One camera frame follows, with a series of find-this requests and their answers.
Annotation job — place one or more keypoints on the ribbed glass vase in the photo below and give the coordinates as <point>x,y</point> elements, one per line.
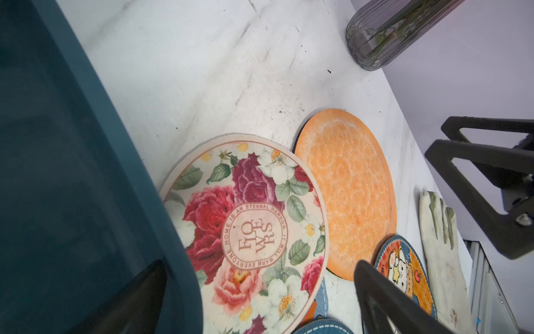
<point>381,30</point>

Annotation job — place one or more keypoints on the plain orange coaster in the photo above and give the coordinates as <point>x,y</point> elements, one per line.
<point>354,179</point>

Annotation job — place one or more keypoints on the white green glove on table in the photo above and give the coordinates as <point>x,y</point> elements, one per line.
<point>439,235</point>

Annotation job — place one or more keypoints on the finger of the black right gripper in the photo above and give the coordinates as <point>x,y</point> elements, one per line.
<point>496,187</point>
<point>488,125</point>

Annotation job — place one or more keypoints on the rose flower coaster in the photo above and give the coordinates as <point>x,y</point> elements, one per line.
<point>252,221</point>

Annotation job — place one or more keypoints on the teal red cartoon coaster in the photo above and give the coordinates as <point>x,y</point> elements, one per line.
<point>400,264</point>

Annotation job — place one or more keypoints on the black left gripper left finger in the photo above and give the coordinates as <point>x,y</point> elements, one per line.
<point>134,309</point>

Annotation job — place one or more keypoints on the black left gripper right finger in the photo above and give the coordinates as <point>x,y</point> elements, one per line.
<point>383,305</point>

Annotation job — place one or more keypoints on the blue denim bear coaster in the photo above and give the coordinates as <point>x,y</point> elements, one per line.
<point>317,321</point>

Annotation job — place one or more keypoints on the teal plastic storage box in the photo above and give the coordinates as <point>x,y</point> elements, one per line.
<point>80,216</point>

